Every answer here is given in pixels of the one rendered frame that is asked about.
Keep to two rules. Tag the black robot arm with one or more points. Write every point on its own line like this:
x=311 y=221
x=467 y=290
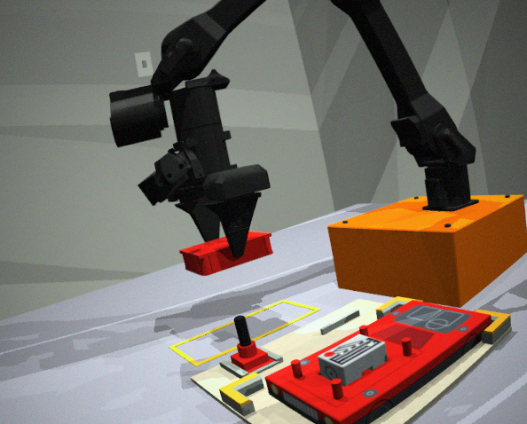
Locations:
x=423 y=125

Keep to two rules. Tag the yellow rectangular outline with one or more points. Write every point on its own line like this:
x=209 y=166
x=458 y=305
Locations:
x=193 y=362

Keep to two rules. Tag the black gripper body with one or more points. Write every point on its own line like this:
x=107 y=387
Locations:
x=222 y=181

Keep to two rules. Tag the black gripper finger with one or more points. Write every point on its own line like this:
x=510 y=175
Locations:
x=207 y=222
x=235 y=217

